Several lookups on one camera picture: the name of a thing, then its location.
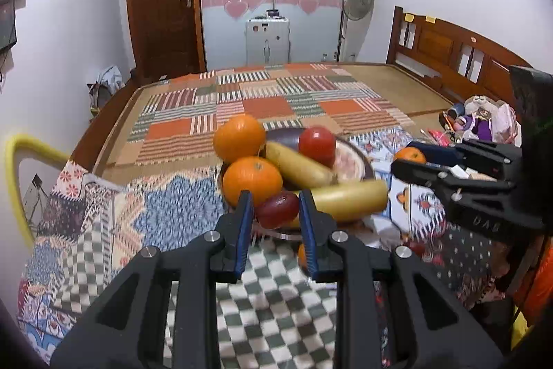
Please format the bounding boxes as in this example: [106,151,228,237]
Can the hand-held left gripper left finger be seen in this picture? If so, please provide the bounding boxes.
[49,190,255,369]

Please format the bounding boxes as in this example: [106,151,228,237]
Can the purple cloth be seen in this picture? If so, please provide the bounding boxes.
[472,117,496,139]

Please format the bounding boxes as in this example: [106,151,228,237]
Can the small black wall monitor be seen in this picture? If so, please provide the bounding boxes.
[0,0,18,50]

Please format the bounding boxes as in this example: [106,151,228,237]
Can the purple round plate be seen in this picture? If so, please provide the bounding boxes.
[218,128,374,242]

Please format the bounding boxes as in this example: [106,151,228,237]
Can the yellow padded tube frame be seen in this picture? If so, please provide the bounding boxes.
[3,133,73,249]

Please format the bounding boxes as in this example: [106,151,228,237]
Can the striped patchwork blanket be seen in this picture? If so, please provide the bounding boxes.
[106,64,416,167]

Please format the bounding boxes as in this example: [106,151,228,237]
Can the pile of clothes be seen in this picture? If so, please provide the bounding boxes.
[87,65,126,111]

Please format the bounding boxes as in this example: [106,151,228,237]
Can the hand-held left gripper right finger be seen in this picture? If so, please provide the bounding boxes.
[298,190,504,369]

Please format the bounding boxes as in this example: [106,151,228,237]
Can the peeled pomelo piece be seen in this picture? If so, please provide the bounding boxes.
[332,140,368,182]

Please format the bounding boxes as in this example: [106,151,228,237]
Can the brown wooden door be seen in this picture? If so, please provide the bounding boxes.
[125,0,205,81]

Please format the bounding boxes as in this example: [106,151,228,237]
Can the pink packet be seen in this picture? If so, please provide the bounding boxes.
[421,129,453,146]

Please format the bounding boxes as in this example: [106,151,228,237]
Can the wooden bed headboard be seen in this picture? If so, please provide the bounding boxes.
[386,6,533,111]

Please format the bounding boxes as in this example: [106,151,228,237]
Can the large orange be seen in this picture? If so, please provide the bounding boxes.
[213,114,266,164]

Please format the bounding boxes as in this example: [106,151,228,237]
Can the printed patchwork cloth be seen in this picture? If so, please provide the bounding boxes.
[17,126,517,369]

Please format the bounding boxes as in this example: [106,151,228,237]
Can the yellow banana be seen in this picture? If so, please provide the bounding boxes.
[264,141,338,190]
[298,179,390,229]

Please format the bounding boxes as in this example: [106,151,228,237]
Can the red jujube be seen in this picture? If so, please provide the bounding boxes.
[255,191,301,229]

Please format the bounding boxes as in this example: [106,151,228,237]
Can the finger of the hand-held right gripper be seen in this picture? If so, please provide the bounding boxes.
[408,140,524,182]
[391,158,521,206]

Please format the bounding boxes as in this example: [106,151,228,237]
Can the orange with sticker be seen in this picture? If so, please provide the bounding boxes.
[222,156,283,209]

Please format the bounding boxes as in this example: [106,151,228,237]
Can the wooden bed side rail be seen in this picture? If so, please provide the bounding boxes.
[70,68,144,163]

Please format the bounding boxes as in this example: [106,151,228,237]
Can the beige plush toy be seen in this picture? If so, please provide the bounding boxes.
[464,95,498,116]

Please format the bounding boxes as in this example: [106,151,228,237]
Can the red tomato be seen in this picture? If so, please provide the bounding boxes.
[298,126,337,167]

